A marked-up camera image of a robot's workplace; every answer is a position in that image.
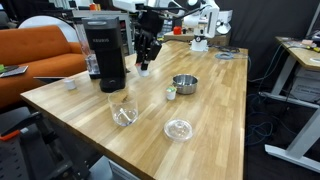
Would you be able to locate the stainless steel bowl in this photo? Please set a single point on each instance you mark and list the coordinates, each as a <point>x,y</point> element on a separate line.
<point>185,83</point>

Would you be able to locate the white coffee pod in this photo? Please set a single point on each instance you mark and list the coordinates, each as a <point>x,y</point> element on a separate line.
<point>69,84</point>

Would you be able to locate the black Keurig coffee maker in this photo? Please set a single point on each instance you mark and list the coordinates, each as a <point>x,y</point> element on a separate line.
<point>102,47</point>

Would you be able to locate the orange sofa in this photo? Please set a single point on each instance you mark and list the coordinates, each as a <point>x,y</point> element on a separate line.
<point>44,50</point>

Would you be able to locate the green-lidded coffee pod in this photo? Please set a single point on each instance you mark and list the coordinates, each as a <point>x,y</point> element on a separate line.
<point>171,93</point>

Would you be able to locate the grey tape roll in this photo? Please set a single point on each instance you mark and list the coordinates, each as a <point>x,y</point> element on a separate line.
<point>224,56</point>

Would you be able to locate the stacked white boxes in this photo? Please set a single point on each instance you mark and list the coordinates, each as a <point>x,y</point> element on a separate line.
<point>223,22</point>

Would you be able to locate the clear glass cup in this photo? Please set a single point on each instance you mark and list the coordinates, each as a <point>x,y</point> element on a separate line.
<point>124,107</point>

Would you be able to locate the red-lidded coffee pod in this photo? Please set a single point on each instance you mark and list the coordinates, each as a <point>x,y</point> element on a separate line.
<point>141,72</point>

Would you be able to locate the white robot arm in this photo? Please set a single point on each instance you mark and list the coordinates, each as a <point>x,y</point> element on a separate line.
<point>194,13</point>

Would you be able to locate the clear glass lid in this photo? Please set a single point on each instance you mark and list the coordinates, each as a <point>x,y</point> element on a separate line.
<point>178,130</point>

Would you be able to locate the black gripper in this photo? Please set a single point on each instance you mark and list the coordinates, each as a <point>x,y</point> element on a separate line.
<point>147,47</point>

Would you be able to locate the white-legged side desk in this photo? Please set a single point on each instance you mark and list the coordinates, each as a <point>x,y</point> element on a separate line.
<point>310,133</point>

